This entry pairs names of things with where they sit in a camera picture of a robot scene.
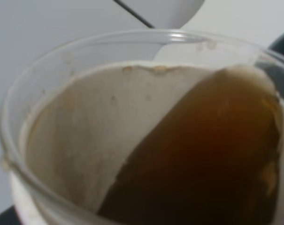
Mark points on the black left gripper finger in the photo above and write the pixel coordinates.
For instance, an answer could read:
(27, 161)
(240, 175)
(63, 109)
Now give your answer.
(9, 217)

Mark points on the clear cup with blue sleeve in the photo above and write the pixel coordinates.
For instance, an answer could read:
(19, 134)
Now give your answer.
(148, 127)

